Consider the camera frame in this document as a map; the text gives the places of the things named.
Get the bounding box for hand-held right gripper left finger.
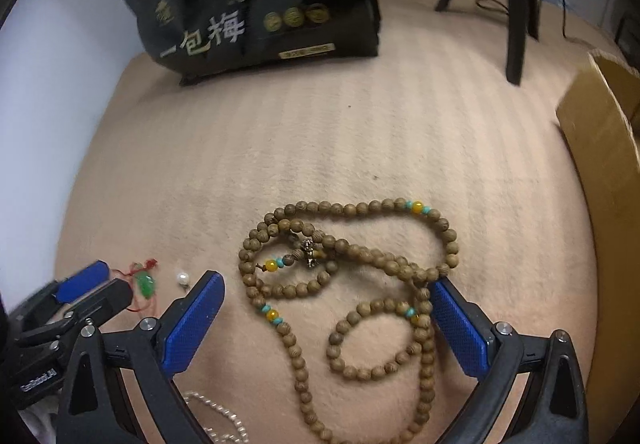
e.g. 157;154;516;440
55;270;225;444

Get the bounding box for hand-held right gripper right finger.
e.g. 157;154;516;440
429;278;589;444

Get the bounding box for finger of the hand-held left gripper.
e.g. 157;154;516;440
11;261;111;326
20;279;135;343

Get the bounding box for green jade pendant red cord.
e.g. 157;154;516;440
111;260;160;314

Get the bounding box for wooden bead necklace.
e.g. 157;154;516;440
239;197;460;444

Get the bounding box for beige striped blanket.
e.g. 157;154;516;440
52;0;601;444

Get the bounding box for brown cardboard box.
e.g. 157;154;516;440
556;50;640;377

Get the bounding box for black tripod legs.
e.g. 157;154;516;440
435;0;542;86

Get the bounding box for silver bead chain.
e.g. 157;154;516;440
182;391;251;444

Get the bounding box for black cable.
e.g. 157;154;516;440
470;0;593;45

